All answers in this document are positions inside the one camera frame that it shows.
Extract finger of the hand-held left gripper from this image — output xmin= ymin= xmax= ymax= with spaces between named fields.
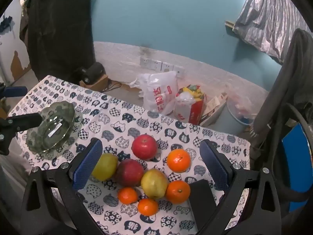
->
xmin=0 ymin=113 xmax=42 ymax=156
xmin=0 ymin=84 xmax=28 ymax=98

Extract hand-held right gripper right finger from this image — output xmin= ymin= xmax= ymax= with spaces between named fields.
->
xmin=199 ymin=139 xmax=282 ymax=235

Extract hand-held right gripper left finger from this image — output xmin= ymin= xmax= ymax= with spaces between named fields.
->
xmin=21 ymin=138 xmax=108 ymax=235

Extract yellow pear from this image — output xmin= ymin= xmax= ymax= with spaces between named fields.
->
xmin=140 ymin=168 xmax=169 ymax=199
xmin=92 ymin=153 xmax=119 ymax=182

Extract green glass bowl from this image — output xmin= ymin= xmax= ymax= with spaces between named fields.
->
xmin=26 ymin=101 xmax=76 ymax=155

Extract large orange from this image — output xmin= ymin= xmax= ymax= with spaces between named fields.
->
xmin=165 ymin=180 xmax=191 ymax=204
xmin=167 ymin=149 xmax=191 ymax=173

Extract dark red apple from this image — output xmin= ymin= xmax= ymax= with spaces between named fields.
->
xmin=115 ymin=159 xmax=145 ymax=187

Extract small tangerine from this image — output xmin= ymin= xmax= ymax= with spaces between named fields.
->
xmin=138 ymin=198 xmax=159 ymax=216
xmin=118 ymin=187 xmax=139 ymax=204

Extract bright red apple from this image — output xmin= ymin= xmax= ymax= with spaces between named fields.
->
xmin=131 ymin=134 xmax=158 ymax=160

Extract grey-blue trash bin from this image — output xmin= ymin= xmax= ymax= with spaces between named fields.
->
xmin=215 ymin=98 xmax=257 ymax=136

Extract cat print tablecloth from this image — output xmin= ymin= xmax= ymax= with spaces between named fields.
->
xmin=7 ymin=75 xmax=251 ymax=235

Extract cardboard scraps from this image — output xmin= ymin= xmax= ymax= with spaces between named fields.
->
xmin=202 ymin=93 xmax=229 ymax=125

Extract red and white bag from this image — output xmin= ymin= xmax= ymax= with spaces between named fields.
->
xmin=173 ymin=84 xmax=207 ymax=125

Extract dark blue umbrella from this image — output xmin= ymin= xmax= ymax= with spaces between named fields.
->
xmin=0 ymin=16 xmax=13 ymax=33

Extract black cylindrical speaker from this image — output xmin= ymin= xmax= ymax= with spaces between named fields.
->
xmin=76 ymin=62 xmax=106 ymax=84

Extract blue board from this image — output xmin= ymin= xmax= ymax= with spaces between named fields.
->
xmin=281 ymin=124 xmax=313 ymax=213

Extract small cardboard box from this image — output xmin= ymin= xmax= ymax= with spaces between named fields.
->
xmin=79 ymin=75 xmax=109 ymax=92

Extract white plastic bag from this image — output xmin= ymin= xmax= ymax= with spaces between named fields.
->
xmin=129 ymin=71 xmax=179 ymax=115

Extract grey hanging jacket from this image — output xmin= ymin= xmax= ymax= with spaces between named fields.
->
xmin=253 ymin=28 xmax=313 ymax=150

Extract wooden board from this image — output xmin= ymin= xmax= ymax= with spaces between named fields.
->
xmin=225 ymin=21 xmax=245 ymax=38

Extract grey striped cloth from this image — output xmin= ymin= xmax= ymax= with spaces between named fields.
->
xmin=235 ymin=0 xmax=313 ymax=65

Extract black floor cable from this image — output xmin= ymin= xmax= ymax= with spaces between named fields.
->
xmin=103 ymin=82 xmax=123 ymax=92

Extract black hose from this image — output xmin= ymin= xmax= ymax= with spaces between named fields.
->
xmin=275 ymin=103 xmax=313 ymax=202

